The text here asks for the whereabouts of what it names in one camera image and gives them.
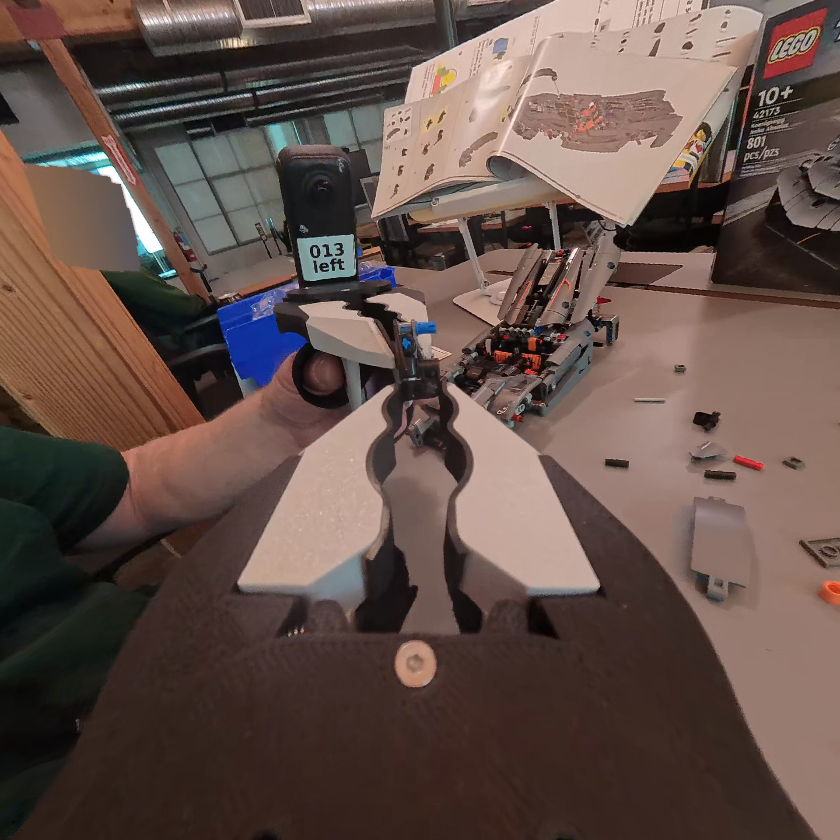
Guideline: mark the person's right arm green sleeve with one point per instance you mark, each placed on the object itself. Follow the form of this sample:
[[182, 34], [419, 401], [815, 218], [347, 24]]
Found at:
[[52, 623]]

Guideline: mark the person's left hand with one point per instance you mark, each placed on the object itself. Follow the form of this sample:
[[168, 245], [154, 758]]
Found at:
[[289, 417]]

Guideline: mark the black office chair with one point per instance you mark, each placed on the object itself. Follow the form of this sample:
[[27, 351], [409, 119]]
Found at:
[[197, 361]]

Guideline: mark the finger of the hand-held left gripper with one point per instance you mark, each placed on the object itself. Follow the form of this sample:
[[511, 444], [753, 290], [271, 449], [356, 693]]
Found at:
[[407, 307], [348, 338]]

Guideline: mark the grey lego car model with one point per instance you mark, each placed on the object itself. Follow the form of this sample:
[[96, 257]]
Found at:
[[544, 367]]

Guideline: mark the orange lego piece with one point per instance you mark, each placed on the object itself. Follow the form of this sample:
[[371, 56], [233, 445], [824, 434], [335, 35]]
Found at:
[[832, 592]]

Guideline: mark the lego instruction booklet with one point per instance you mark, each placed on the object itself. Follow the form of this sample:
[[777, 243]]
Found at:
[[590, 98]]

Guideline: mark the lego set box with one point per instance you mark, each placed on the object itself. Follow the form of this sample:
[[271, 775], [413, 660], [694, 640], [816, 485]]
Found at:
[[774, 216]]

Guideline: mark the white book stand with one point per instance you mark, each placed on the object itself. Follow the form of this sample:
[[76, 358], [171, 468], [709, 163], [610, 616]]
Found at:
[[482, 302]]

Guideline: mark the silver ceiling duct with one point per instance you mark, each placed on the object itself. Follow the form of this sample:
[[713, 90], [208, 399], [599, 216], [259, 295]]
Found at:
[[197, 23]]

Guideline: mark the small black lego assembly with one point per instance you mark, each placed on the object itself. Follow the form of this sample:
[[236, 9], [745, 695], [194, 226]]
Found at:
[[410, 358]]

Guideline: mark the dark grey lego plate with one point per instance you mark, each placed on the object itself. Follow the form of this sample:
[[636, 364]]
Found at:
[[823, 551]]

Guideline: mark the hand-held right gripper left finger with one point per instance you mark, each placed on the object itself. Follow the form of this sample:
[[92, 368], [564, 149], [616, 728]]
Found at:
[[315, 512]]

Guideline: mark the grey curved lego panel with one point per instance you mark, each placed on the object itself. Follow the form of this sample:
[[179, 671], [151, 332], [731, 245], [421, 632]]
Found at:
[[718, 541]]

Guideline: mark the plywood column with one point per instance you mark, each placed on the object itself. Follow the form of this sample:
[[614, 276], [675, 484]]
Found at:
[[65, 328]]

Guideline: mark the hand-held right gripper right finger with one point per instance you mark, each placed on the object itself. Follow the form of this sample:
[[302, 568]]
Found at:
[[518, 518]]

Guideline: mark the black claw lego piece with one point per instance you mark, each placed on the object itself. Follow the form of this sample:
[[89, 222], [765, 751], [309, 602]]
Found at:
[[705, 420]]

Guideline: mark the dark green cloth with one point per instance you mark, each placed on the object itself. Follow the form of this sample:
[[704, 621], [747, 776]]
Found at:
[[157, 298]]

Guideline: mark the crumpled clear plastic bag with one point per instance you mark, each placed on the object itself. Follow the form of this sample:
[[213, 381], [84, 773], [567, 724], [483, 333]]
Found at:
[[269, 303]]

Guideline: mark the person's left forearm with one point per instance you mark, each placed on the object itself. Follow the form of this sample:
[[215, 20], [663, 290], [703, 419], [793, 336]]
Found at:
[[190, 466]]

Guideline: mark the grey lego connector piece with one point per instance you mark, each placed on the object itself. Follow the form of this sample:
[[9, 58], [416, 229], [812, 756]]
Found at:
[[421, 430]]

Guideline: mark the red lego pin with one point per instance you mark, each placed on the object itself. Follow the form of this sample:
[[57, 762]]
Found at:
[[748, 462]]

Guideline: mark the red fire extinguisher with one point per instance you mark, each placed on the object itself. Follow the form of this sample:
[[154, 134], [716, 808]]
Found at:
[[184, 246]]

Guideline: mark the blue plastic bin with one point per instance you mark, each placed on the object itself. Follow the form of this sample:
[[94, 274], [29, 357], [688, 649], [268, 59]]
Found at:
[[243, 334]]

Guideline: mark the grey lego wedge piece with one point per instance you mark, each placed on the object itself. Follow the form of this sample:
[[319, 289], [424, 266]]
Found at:
[[707, 451]]

